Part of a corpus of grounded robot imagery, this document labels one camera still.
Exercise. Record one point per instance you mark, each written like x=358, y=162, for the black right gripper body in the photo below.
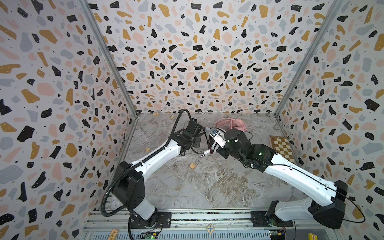
x=218, y=147

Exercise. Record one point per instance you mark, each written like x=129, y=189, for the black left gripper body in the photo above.
x=196, y=142

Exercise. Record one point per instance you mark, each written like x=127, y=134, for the pink headphones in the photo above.
x=231, y=124

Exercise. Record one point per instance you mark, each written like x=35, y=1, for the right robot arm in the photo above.
x=325, y=202

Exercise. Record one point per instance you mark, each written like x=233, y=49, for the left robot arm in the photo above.
x=128, y=185

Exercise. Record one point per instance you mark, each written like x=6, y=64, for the wooden chessboard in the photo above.
x=283, y=147

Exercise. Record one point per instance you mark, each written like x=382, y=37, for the yellow block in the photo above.
x=312, y=236

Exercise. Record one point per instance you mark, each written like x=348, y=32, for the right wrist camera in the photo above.
x=218, y=136

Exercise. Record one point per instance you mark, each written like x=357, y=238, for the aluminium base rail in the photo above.
x=190, y=224

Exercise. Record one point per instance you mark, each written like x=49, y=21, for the wooden tile on rail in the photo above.
x=210, y=228

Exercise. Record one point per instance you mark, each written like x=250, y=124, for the wooden block at rail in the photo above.
x=113, y=234

